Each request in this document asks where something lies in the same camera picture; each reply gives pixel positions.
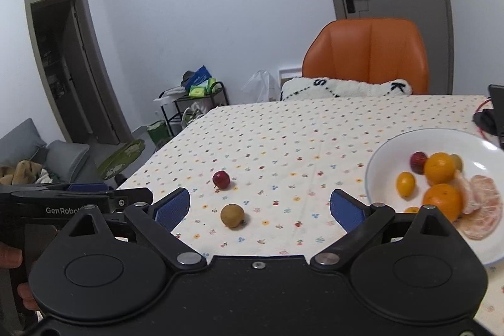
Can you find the green slipper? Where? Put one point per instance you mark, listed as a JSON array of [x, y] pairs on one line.
[[121, 159]]

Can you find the small peeled pomelo segment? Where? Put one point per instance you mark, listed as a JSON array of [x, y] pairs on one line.
[[470, 200]]

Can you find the brown round fruit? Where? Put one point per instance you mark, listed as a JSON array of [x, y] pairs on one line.
[[457, 162], [232, 216]]

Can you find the grey sofa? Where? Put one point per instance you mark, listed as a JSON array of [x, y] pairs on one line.
[[66, 162]]

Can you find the floral tablecloth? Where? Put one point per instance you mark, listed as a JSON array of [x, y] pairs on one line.
[[284, 159]]

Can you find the green package on shelf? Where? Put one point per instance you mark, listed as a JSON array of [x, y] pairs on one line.
[[202, 88]]

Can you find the white fluffy cushion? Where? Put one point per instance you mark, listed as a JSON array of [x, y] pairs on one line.
[[309, 88]]

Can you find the black phone stand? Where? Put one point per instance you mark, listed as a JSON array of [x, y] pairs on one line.
[[488, 117]]

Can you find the large orange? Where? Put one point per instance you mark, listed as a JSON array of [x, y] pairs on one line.
[[446, 198]]

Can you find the dark red fruit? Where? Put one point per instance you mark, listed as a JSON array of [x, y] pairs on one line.
[[221, 180]]

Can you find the small yellow citrus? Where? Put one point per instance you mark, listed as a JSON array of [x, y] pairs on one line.
[[405, 184], [412, 209]]

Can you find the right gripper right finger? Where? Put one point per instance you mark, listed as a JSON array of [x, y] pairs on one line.
[[363, 225]]

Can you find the white ceramic bowl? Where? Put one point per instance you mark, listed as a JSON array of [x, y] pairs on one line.
[[479, 157]]

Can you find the clear plastic bag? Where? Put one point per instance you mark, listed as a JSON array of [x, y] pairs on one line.
[[261, 87]]

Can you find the blue package on shelf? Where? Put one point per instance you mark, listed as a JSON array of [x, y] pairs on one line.
[[201, 75]]

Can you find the black metal shelf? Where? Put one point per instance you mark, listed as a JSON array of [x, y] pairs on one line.
[[179, 107]]

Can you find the translucent bag with groceries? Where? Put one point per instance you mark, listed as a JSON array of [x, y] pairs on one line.
[[192, 113]]

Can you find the large peeled pomelo piece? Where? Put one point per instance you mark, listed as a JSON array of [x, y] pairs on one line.
[[480, 224]]

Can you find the green bag on floor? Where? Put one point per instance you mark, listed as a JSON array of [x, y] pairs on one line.
[[159, 133]]

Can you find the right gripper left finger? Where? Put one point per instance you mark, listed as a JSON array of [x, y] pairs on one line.
[[154, 225]]

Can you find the orange chair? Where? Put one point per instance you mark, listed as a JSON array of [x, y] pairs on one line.
[[370, 50]]

